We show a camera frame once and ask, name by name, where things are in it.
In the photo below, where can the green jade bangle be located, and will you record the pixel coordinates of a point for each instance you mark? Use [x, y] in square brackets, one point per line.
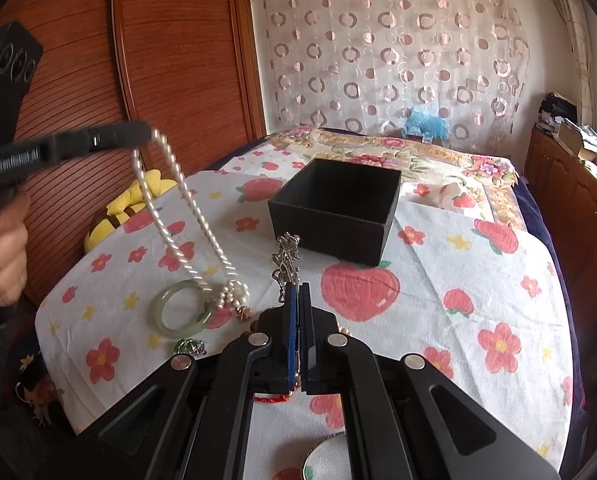
[166, 317]

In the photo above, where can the pile of clutter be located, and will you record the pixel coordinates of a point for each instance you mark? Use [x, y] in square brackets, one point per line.
[578, 135]

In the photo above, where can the round white floral dish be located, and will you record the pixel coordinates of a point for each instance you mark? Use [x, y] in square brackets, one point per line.
[326, 457]

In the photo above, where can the silver green brooch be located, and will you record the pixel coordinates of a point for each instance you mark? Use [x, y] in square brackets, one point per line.
[191, 346]

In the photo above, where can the wooden cabinet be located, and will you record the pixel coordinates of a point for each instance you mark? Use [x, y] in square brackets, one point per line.
[573, 220]

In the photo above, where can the person's left hand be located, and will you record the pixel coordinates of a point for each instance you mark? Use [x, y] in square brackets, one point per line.
[6, 255]

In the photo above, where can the dark floral cloth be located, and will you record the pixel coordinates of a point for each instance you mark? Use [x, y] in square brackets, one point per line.
[38, 385]

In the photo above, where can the strawberry printed blanket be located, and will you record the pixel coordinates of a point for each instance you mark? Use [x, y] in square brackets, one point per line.
[468, 360]

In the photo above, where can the floral quilt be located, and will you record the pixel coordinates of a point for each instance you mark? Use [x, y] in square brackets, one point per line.
[428, 152]

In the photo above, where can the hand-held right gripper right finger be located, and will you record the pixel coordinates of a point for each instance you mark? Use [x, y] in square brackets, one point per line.
[306, 340]

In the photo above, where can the blue fluffy cloth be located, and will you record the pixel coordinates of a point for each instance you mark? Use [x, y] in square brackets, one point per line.
[426, 125]

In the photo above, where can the wooden wardrobe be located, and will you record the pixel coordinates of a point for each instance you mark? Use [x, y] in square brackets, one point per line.
[178, 60]

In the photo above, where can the white lace curtain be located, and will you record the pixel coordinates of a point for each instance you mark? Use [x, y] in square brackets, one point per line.
[575, 35]

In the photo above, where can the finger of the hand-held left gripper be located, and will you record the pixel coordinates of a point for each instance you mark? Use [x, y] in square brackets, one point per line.
[121, 135]

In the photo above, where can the yellow plush toy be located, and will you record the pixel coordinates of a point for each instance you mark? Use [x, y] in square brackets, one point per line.
[113, 210]

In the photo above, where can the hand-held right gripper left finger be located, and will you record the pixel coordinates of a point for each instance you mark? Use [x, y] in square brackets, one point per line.
[292, 335]

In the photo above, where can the dark blue bedsheet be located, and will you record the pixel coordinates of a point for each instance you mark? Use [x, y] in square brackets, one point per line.
[545, 240]

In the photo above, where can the black jewelry box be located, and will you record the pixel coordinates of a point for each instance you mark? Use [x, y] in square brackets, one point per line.
[328, 230]

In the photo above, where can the circle pattern sheer curtain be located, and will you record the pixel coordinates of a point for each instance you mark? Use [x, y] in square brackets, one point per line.
[378, 50]

